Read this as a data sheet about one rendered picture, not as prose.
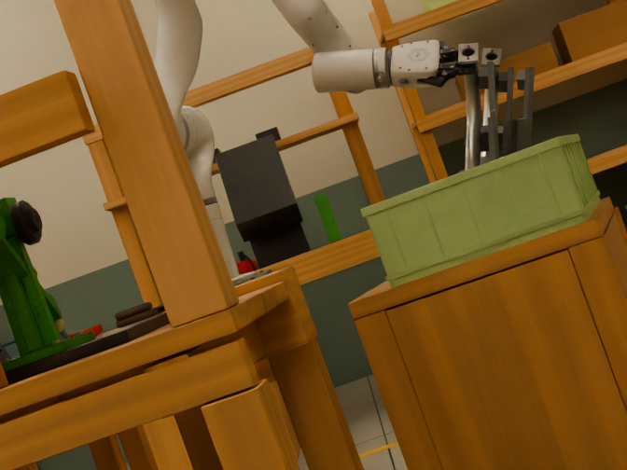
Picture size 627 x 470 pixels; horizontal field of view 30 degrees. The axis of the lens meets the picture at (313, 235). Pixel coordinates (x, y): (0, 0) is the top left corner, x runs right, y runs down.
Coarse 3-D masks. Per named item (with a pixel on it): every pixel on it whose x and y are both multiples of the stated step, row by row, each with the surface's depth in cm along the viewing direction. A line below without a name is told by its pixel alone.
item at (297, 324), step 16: (272, 272) 231; (288, 272) 227; (240, 288) 223; (256, 288) 223; (288, 288) 222; (288, 304) 222; (304, 304) 233; (256, 320) 223; (272, 320) 223; (288, 320) 223; (304, 320) 226; (96, 336) 237; (272, 336) 223; (288, 336) 223; (304, 336) 222; (272, 352) 223; (144, 368) 226; (96, 384) 227
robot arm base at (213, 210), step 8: (208, 208) 260; (216, 208) 263; (216, 216) 262; (216, 224) 261; (216, 232) 261; (224, 232) 263; (224, 240) 262; (224, 248) 261; (224, 256) 261; (232, 256) 264; (232, 264) 263; (232, 272) 262; (248, 272) 270; (232, 280) 257; (240, 280) 258
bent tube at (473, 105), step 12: (468, 48) 238; (468, 60) 235; (468, 84) 242; (468, 96) 243; (480, 96) 244; (468, 108) 244; (480, 108) 244; (468, 120) 243; (480, 120) 243; (468, 132) 240; (480, 132) 241; (468, 144) 238; (480, 144) 238; (468, 156) 235; (480, 156) 236; (468, 168) 232
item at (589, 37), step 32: (448, 0) 708; (480, 0) 699; (608, 0) 746; (384, 32) 700; (416, 32) 752; (576, 32) 712; (608, 32) 710; (512, 64) 710; (544, 64) 708; (576, 64) 698; (608, 64) 698; (416, 96) 704; (416, 128) 746; (608, 160) 698
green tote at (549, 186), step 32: (512, 160) 225; (544, 160) 224; (576, 160) 244; (416, 192) 231; (448, 192) 230; (480, 192) 228; (512, 192) 226; (544, 192) 225; (576, 192) 223; (384, 224) 234; (416, 224) 232; (448, 224) 230; (480, 224) 229; (512, 224) 227; (544, 224) 225; (576, 224) 224; (384, 256) 235; (416, 256) 233; (448, 256) 231; (480, 256) 229
